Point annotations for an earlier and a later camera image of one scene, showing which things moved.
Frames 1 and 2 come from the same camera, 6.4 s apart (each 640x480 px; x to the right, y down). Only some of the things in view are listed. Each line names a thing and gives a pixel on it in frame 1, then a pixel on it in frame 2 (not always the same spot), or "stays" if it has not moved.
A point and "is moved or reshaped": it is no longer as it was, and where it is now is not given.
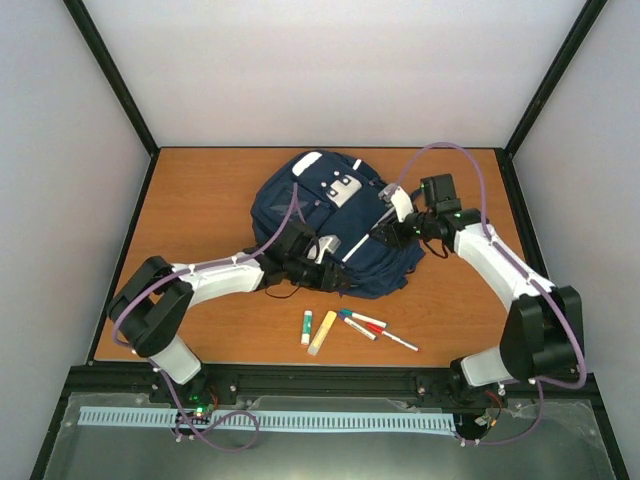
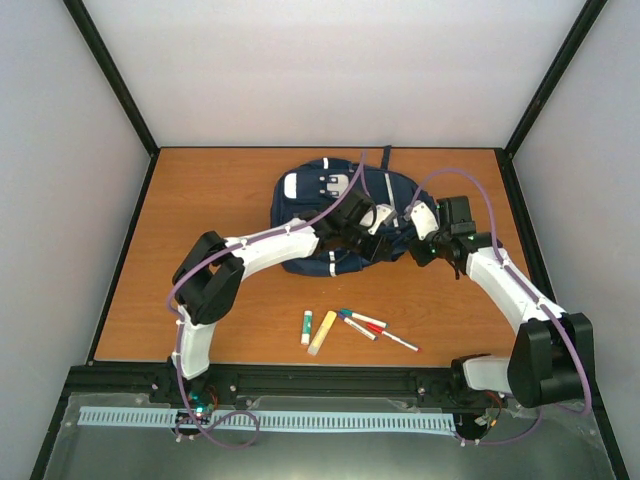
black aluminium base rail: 227,383 stays
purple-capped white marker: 357,326 stays
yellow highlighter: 322,333 stays
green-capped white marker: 348,313 stays
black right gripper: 396,239 → 422,257
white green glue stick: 307,327 stays
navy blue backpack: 339,195 is moved or reshaped
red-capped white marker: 374,327 stays
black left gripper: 328,277 → 374,253
